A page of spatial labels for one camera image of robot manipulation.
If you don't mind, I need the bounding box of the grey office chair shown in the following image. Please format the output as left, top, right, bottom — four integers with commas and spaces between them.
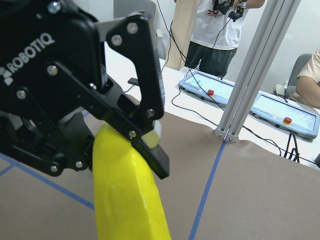
113, 0, 166, 59

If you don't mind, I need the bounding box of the light yellow banana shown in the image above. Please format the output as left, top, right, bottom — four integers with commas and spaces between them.
92, 123, 171, 240

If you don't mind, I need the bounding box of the standing person white shirt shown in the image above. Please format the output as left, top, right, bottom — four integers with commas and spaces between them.
184, 0, 265, 78

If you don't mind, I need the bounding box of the seated person beige shirt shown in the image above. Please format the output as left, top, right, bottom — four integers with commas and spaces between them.
289, 47, 320, 109

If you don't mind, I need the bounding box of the aluminium frame post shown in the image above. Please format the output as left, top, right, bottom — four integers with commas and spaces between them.
214, 0, 301, 143

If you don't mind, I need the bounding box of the wooden board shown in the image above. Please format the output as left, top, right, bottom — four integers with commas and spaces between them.
165, 0, 200, 70

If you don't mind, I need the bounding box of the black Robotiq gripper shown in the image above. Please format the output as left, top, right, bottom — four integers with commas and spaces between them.
0, 0, 118, 161

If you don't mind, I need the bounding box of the teach pendant far side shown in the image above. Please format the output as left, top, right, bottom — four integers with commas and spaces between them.
250, 93, 320, 140

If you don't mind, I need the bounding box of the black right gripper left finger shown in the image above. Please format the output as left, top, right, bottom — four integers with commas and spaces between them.
0, 86, 145, 178

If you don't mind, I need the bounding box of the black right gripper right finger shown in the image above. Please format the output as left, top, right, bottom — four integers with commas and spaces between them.
96, 11, 170, 179

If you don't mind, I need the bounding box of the teach pendant near post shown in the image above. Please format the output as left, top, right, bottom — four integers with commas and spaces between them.
178, 71, 235, 108

